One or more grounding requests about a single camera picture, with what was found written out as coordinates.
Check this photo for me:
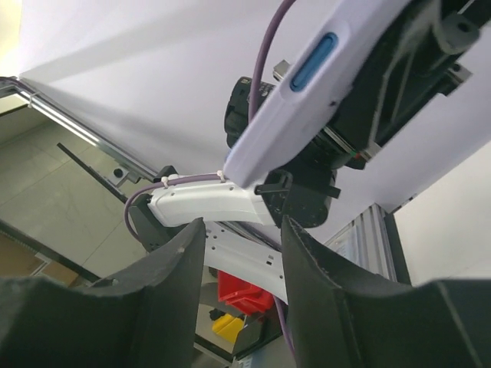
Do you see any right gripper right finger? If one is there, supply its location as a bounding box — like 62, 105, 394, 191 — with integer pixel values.
281, 218, 490, 367

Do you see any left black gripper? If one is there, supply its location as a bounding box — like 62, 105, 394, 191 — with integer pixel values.
224, 0, 483, 181

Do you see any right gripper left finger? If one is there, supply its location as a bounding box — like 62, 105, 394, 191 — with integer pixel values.
1, 219, 206, 367

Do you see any phone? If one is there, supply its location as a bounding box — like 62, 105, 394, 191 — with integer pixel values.
223, 1, 408, 188

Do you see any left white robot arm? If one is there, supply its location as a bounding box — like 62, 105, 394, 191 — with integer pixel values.
144, 1, 490, 229

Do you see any yellow storage bin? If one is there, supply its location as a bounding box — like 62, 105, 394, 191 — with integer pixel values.
212, 314, 244, 344

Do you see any red storage bin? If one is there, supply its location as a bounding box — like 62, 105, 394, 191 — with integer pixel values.
218, 271, 274, 316

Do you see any aluminium front rail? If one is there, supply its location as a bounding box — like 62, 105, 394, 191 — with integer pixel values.
325, 204, 411, 284

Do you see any left aluminium frame post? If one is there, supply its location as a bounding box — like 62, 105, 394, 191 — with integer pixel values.
1, 77, 157, 181

